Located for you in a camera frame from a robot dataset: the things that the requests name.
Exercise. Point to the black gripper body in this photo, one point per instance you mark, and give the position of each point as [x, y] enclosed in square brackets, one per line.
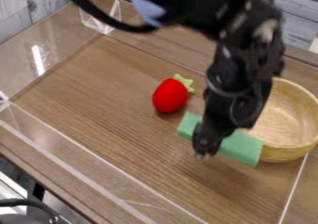
[240, 81]

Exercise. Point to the clear acrylic tray wall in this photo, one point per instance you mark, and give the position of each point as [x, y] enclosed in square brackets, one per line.
[99, 190]

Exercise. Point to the green rectangular block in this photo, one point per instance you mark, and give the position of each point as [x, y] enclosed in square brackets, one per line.
[240, 146]

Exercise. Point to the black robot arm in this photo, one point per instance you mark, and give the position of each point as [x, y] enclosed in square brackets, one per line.
[245, 27]

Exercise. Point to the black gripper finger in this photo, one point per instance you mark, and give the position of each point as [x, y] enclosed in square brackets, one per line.
[216, 136]
[200, 142]

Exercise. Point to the red plush strawberry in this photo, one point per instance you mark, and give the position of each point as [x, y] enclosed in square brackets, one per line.
[172, 94]

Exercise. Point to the light wooden bowl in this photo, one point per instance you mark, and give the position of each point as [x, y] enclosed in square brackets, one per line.
[288, 124]

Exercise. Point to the clear acrylic corner bracket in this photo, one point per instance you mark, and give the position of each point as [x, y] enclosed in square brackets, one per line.
[97, 25]

